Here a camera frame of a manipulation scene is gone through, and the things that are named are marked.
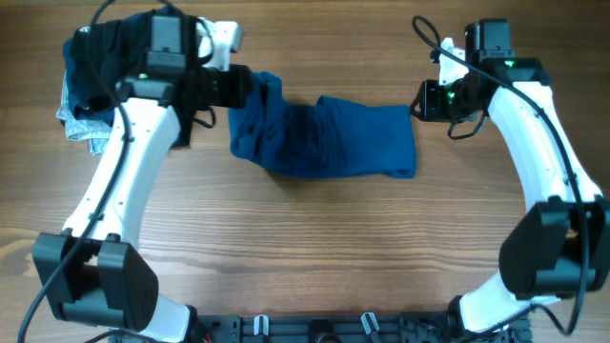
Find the blue polo shirt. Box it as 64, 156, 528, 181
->
228, 71, 417, 179

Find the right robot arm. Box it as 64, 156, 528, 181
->
410, 15, 609, 342

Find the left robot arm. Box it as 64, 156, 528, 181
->
32, 11, 251, 342

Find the black folded garment at bottom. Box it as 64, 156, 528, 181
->
172, 108, 194, 149

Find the navy folded shirt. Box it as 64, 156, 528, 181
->
62, 9, 168, 128

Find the black folded shirt with logo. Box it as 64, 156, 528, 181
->
69, 18, 153, 111

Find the right black cable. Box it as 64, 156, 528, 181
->
411, 14, 592, 337

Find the black cable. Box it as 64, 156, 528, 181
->
411, 14, 592, 337
16, 0, 215, 343

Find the left black cable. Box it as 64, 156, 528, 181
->
16, 0, 215, 343

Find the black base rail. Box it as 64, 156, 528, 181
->
199, 312, 533, 343

